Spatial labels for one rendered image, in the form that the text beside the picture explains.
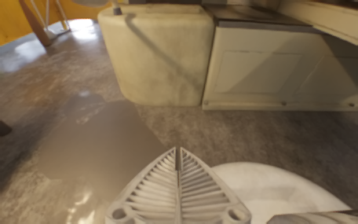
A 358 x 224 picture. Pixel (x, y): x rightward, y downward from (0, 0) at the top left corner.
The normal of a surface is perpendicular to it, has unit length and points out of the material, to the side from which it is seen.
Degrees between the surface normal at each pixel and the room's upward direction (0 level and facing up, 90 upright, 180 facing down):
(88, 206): 0
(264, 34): 90
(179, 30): 90
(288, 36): 90
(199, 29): 85
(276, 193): 68
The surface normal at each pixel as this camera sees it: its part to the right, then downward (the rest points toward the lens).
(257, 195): 0.00, 0.40
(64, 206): 0.02, -0.70
